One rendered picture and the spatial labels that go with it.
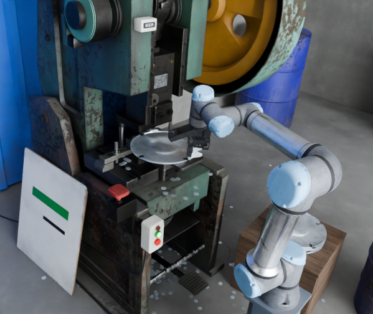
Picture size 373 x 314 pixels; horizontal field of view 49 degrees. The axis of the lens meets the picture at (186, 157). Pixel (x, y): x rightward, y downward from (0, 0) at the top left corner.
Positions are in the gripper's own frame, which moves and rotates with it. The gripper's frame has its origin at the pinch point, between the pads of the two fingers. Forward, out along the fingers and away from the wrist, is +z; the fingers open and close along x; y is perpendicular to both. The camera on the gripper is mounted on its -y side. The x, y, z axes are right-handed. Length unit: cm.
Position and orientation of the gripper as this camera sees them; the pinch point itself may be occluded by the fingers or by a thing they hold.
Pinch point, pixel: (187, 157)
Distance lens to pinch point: 166.8
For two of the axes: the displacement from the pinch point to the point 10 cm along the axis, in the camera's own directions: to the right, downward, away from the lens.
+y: 9.9, 0.4, 1.0
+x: -0.3, -7.5, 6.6
